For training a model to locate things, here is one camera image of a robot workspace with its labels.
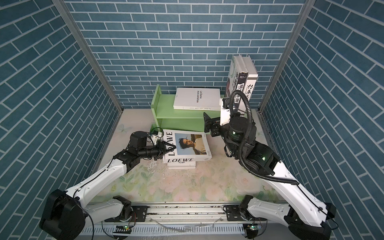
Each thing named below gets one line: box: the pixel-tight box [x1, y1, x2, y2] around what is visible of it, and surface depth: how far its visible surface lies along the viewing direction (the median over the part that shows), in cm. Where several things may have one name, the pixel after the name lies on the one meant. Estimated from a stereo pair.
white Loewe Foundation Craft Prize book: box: [162, 129, 212, 164], surface depth 82 cm
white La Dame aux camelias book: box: [173, 87, 221, 111], surface depth 88 cm
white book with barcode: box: [167, 161, 196, 169], surface depth 90 cm
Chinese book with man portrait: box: [225, 54, 249, 104], surface depth 66 cm
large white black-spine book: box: [234, 55, 259, 112], surface depth 65 cm
